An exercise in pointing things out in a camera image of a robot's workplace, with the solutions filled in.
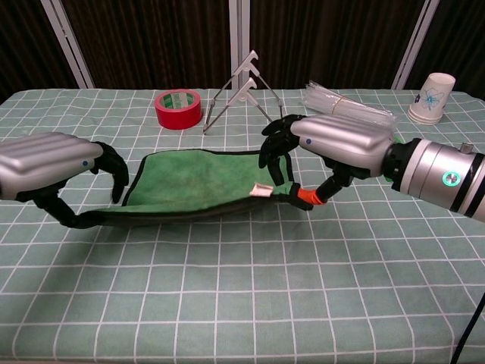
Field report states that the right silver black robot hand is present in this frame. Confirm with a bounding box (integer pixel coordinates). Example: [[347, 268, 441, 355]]
[[258, 114, 395, 212]]

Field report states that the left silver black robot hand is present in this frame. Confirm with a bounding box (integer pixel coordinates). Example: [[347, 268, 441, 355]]
[[0, 131, 130, 229]]

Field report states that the green cloth with black edge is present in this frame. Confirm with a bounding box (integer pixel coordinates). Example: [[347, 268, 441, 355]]
[[77, 149, 304, 229]]

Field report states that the clear plastic bag bundle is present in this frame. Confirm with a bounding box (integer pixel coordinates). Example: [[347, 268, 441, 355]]
[[302, 80, 399, 128]]

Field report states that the white paper cup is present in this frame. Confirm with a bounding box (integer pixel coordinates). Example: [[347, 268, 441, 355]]
[[408, 72, 456, 125]]

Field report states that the red tape roll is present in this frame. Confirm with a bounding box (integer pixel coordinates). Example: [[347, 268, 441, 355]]
[[154, 89, 203, 130]]

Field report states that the green checked tablecloth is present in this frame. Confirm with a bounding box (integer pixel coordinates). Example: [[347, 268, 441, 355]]
[[0, 87, 485, 361]]

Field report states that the metal wire folding stand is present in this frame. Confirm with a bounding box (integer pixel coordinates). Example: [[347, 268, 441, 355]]
[[202, 50, 283, 134]]

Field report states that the white partition post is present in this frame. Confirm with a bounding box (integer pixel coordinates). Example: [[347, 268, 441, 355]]
[[39, 0, 95, 89], [228, 0, 251, 90], [391, 0, 440, 90]]

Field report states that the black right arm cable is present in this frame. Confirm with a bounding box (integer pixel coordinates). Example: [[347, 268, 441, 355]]
[[450, 303, 485, 364]]

